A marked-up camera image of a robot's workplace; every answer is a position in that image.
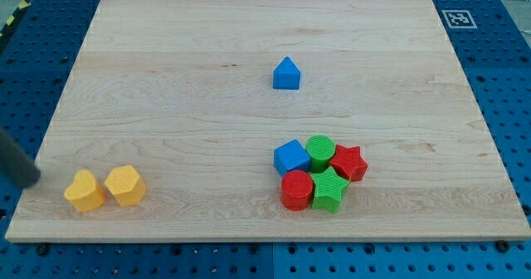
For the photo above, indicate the blue cube block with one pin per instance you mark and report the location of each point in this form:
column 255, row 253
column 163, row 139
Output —
column 291, row 156

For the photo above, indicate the black yellow hazard tape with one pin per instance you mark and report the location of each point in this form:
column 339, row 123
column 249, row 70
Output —
column 14, row 19

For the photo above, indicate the yellow hexagon block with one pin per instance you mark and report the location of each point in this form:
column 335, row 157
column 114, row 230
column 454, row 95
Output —
column 126, row 185

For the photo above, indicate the yellow heart block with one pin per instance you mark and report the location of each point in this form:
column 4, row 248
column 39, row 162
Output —
column 85, row 193

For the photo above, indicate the wooden board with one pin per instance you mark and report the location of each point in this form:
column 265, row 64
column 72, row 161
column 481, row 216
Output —
column 182, row 91

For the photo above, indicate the red cylinder block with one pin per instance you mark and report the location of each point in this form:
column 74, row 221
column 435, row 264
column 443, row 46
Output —
column 296, row 190

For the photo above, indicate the green cylinder block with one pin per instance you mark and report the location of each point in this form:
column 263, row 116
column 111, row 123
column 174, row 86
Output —
column 321, row 150

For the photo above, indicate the green star block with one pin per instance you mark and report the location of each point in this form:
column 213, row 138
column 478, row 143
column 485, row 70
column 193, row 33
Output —
column 329, row 188

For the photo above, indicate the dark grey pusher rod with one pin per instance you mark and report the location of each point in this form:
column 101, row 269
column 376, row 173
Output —
column 16, row 165

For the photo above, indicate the red star block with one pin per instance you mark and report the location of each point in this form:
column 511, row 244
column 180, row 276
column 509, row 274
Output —
column 349, row 163

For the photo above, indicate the blue triangle block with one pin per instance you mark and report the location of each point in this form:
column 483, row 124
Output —
column 286, row 76

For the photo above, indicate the white fiducial marker tag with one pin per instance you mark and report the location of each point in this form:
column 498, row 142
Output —
column 459, row 19

